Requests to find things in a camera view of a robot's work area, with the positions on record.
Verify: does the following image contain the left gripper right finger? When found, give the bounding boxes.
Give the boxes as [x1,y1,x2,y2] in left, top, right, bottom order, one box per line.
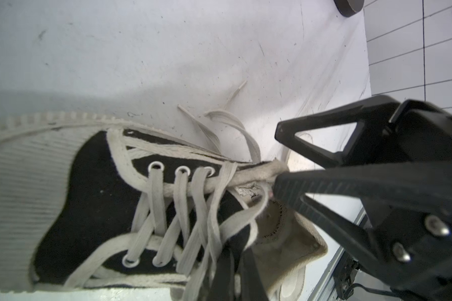
[240,248,269,301]

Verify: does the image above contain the aluminium rail frame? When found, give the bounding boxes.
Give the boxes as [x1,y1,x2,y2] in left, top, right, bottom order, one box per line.
[306,206,366,301]

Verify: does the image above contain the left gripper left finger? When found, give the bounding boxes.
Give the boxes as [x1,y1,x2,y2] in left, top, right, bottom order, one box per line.
[207,248,235,301]

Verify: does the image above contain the black white sneaker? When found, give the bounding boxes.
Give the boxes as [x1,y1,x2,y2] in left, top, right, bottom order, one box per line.
[0,110,328,300]

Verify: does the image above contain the white insole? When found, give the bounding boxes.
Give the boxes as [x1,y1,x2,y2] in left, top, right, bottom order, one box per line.
[278,267,306,301]

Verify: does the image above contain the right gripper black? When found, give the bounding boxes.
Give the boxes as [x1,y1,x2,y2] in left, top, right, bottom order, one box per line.
[273,96,452,300]

